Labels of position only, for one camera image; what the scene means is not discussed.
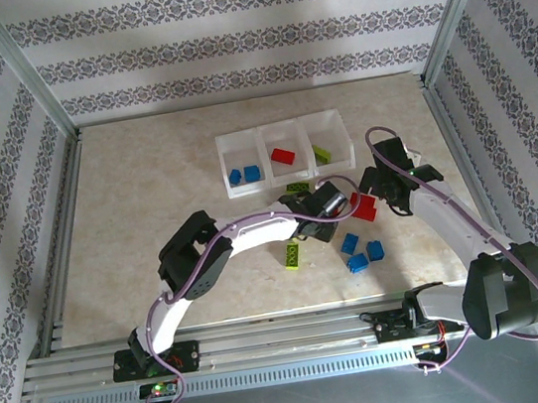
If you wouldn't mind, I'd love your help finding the green lego brick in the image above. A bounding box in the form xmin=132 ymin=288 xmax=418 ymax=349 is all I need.
xmin=285 ymin=180 xmax=313 ymax=196
xmin=312 ymin=142 xmax=334 ymax=166
xmin=281 ymin=240 xmax=308 ymax=273

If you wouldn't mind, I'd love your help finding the right circuit board with LED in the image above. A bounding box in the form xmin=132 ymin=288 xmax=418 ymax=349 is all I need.
xmin=412 ymin=339 xmax=448 ymax=360

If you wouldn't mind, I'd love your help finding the circuit board with led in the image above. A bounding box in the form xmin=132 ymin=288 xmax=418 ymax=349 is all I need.
xmin=412 ymin=339 xmax=448 ymax=360
xmin=137 ymin=378 xmax=180 ymax=401

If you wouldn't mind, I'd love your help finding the left circuit board with LED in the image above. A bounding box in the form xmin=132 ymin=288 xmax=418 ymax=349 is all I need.
xmin=137 ymin=378 xmax=180 ymax=401

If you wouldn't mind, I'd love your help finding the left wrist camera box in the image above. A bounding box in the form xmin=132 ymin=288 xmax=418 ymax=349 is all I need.
xmin=315 ymin=177 xmax=353 ymax=219

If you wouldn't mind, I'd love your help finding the thin black base cable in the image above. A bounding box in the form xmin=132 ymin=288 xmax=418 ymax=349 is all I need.
xmin=358 ymin=306 xmax=409 ymax=333

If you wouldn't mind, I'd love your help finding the aluminium mounting rail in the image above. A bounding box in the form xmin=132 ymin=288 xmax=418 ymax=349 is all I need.
xmin=16 ymin=276 xmax=538 ymax=400

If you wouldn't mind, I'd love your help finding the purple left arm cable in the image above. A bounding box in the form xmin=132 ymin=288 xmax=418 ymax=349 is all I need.
xmin=116 ymin=173 xmax=381 ymax=403

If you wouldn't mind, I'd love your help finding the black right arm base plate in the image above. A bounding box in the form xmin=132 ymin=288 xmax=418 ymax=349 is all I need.
xmin=373 ymin=307 xmax=466 ymax=346

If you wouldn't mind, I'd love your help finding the slotted grey cable duct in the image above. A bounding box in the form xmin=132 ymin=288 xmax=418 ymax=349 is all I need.
xmin=40 ymin=343 xmax=424 ymax=403

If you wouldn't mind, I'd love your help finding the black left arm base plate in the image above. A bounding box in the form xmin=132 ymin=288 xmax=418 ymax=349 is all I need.
xmin=109 ymin=338 xmax=204 ymax=384

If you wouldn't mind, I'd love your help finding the aluminium frame post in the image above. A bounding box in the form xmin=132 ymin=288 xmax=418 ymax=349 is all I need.
xmin=410 ymin=0 xmax=518 ymax=88
xmin=0 ymin=0 xmax=83 ymax=148

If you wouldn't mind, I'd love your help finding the aluminium side rail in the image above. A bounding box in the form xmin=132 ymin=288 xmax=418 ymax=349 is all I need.
xmin=8 ymin=127 xmax=113 ymax=358

